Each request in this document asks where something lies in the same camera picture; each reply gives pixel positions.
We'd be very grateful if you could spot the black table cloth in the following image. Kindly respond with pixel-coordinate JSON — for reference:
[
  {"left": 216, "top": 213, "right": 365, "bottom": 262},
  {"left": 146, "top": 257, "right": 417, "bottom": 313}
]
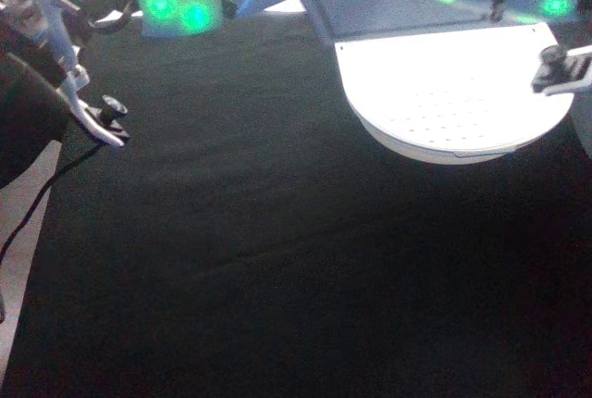
[{"left": 0, "top": 13, "right": 592, "bottom": 398}]

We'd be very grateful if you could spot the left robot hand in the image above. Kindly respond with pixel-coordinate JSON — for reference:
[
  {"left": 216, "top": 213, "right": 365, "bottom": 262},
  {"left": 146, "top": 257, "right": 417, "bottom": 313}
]
[{"left": 573, "top": 101, "right": 592, "bottom": 161}]

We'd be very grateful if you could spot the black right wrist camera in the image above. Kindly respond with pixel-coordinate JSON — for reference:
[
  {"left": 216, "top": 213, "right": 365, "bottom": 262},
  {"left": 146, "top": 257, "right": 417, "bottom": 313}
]
[{"left": 59, "top": 85, "right": 131, "bottom": 148}]

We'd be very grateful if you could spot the thin black cable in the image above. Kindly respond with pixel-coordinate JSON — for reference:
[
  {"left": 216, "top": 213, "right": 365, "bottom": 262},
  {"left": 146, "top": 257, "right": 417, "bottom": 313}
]
[{"left": 0, "top": 141, "right": 104, "bottom": 269}]

